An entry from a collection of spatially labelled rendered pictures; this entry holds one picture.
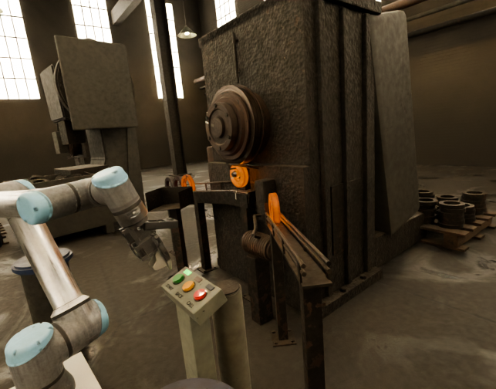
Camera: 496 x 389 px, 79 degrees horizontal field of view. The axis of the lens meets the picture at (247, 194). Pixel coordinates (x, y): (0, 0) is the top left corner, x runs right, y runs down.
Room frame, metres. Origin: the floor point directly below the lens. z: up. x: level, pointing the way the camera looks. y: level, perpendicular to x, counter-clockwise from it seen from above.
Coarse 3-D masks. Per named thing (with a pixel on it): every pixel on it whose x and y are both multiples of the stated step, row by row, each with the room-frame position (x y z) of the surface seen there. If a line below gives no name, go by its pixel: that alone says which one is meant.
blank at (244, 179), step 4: (236, 168) 1.88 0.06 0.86; (240, 168) 1.85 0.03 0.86; (244, 168) 1.84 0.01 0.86; (240, 172) 1.86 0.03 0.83; (244, 172) 1.83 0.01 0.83; (244, 176) 1.83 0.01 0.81; (232, 180) 1.93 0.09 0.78; (236, 180) 1.89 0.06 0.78; (240, 180) 1.86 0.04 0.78; (244, 180) 1.83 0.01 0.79; (236, 184) 1.90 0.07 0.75; (240, 184) 1.86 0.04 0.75; (244, 184) 1.85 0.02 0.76
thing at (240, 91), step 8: (224, 88) 1.88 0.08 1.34; (232, 88) 1.82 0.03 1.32; (240, 88) 1.82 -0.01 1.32; (216, 96) 1.96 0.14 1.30; (240, 96) 1.77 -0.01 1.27; (248, 96) 1.76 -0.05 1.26; (248, 104) 1.71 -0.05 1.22; (256, 104) 1.75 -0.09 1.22; (248, 112) 1.72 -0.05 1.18; (256, 112) 1.72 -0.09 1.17; (256, 120) 1.71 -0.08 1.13; (256, 128) 1.71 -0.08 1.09; (256, 136) 1.72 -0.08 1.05; (248, 144) 1.74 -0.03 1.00; (256, 144) 1.74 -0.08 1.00; (248, 152) 1.74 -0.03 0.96; (224, 160) 1.94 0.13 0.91; (232, 160) 1.88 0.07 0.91; (240, 160) 1.81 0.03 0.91; (248, 160) 1.85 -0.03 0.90
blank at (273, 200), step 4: (268, 196) 1.43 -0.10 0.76; (272, 196) 1.36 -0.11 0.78; (276, 196) 1.36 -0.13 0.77; (268, 200) 1.44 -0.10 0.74; (272, 200) 1.34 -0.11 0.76; (276, 200) 1.34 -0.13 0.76; (268, 204) 1.46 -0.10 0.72; (272, 204) 1.33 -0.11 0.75; (276, 204) 1.33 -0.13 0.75; (272, 208) 1.32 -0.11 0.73; (276, 208) 1.32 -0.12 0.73; (272, 212) 1.33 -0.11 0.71; (276, 212) 1.32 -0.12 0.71; (272, 216) 1.34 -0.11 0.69; (276, 216) 1.32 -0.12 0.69; (280, 216) 1.32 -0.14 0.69; (276, 220) 1.32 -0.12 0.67; (276, 224) 1.34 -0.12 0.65
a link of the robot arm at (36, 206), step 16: (0, 192) 0.95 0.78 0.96; (16, 192) 0.88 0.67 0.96; (32, 192) 0.79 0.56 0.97; (48, 192) 0.81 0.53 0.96; (64, 192) 0.83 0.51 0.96; (0, 208) 0.89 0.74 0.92; (16, 208) 0.83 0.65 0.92; (32, 208) 0.76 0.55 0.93; (48, 208) 0.78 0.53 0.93; (64, 208) 0.82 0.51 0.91; (32, 224) 0.78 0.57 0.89
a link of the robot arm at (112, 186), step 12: (108, 168) 0.89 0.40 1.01; (120, 168) 0.87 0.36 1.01; (96, 180) 0.83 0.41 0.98; (108, 180) 0.83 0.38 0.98; (120, 180) 0.85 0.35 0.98; (96, 192) 0.85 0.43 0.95; (108, 192) 0.83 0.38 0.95; (120, 192) 0.84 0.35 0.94; (132, 192) 0.87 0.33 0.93; (108, 204) 0.85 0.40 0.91; (120, 204) 0.84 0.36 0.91; (132, 204) 0.86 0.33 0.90
